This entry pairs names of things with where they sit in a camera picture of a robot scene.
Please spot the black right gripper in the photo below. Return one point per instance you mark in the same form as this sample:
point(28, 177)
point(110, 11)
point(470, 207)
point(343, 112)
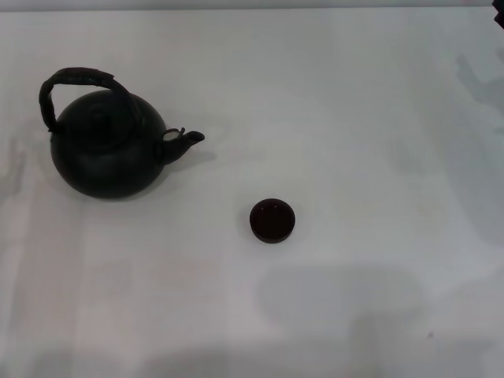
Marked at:
point(499, 13)

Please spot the small dark brown teacup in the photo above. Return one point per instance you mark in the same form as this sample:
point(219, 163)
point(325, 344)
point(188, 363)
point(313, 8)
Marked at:
point(272, 220)

